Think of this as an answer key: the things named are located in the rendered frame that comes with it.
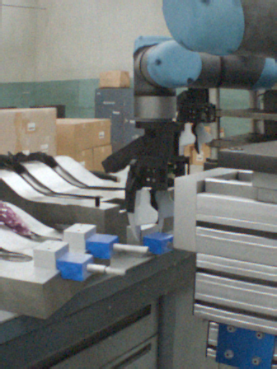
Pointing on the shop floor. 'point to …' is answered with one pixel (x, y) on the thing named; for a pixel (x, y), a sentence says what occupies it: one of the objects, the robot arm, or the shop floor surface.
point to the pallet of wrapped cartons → (28, 130)
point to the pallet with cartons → (84, 141)
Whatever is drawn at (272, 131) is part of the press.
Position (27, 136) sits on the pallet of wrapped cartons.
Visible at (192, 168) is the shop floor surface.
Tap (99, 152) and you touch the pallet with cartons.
